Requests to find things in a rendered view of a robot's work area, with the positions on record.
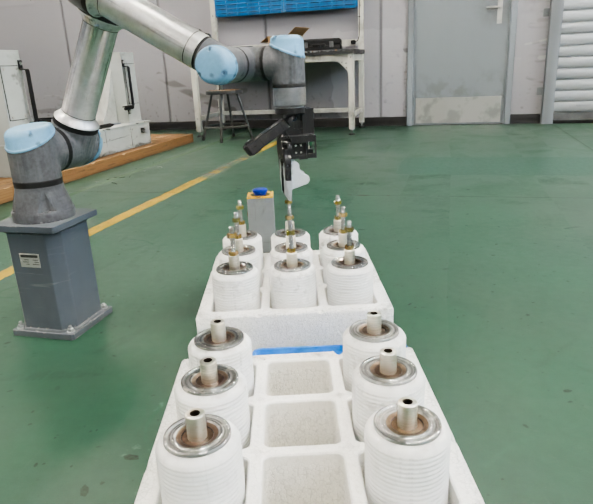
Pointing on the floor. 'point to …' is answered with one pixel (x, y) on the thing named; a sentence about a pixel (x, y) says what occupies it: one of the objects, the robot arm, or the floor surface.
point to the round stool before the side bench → (229, 113)
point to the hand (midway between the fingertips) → (285, 193)
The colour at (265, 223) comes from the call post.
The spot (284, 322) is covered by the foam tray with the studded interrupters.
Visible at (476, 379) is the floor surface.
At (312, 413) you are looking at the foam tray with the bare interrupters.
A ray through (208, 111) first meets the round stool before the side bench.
